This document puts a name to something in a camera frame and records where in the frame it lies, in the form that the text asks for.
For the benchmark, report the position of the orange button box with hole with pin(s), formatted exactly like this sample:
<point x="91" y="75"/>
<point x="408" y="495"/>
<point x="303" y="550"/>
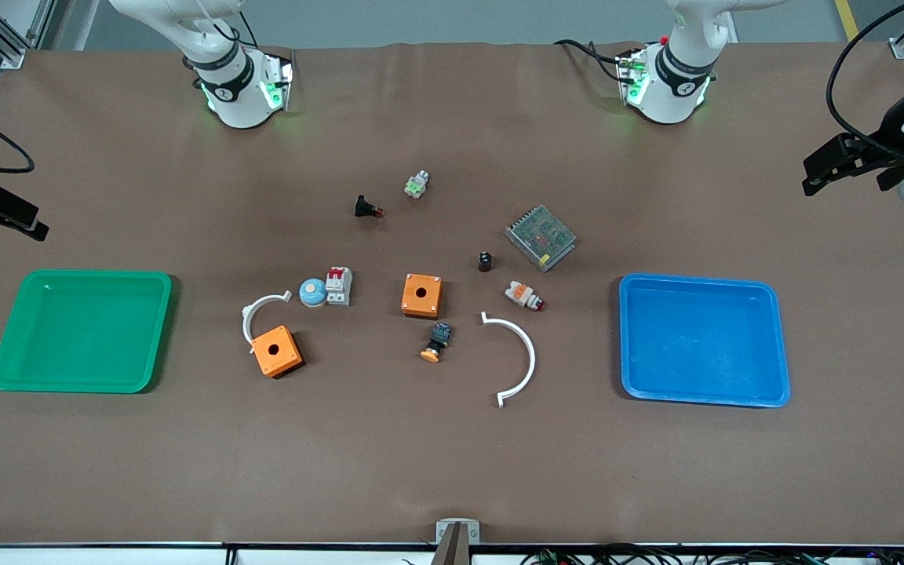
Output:
<point x="430" y="304"/>
<point x="283" y="361"/>

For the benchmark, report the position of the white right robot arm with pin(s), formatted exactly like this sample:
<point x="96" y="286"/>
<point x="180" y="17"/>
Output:
<point x="236" y="102"/>

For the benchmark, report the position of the small white plastic arc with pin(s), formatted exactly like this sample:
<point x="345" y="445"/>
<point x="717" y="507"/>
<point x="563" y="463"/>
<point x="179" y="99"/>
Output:
<point x="246" y="320"/>

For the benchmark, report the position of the blue white dome buzzer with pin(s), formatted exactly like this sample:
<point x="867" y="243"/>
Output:
<point x="312" y="293"/>

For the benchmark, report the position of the green white switch module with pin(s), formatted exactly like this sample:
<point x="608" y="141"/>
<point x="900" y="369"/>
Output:
<point x="417" y="186"/>

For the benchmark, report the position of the orange white red indicator lamp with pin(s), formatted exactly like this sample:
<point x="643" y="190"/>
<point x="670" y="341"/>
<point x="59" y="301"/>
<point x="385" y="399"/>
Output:
<point x="521" y="294"/>

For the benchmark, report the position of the white table edge rail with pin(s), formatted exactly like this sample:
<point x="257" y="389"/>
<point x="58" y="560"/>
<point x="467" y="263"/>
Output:
<point x="107" y="557"/>

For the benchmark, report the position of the white red circuit breaker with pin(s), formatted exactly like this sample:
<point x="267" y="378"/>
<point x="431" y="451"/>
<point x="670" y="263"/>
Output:
<point x="340" y="290"/>

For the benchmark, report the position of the black cylindrical capacitor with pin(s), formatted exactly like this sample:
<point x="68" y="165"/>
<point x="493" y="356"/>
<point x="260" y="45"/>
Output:
<point x="485" y="263"/>

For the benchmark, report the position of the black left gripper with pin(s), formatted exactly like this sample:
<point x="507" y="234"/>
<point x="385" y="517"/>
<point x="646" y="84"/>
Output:
<point x="885" y="133"/>

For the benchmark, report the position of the metal mesh power supply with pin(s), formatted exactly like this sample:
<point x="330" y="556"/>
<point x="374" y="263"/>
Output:
<point x="540" y="235"/>

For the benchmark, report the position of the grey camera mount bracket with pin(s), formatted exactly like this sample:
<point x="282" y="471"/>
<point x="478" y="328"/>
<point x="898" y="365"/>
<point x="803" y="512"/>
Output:
<point x="457" y="537"/>

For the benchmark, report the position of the black pushbutton with orange cap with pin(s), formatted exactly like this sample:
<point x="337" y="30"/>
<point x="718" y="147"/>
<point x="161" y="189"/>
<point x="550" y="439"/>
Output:
<point x="438" y="337"/>

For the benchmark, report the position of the blue plastic tray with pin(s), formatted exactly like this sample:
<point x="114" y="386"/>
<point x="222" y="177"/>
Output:
<point x="703" y="341"/>

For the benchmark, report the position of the black pushbutton with red tip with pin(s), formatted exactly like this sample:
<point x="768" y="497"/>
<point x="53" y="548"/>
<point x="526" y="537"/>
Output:
<point x="362" y="206"/>

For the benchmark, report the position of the large white plastic arc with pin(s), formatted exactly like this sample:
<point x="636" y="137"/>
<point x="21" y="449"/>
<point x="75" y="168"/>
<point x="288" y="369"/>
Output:
<point x="533" y="359"/>

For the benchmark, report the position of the green plastic tray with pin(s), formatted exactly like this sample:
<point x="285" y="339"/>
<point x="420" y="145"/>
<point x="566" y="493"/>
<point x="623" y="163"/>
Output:
<point x="83" y="329"/>

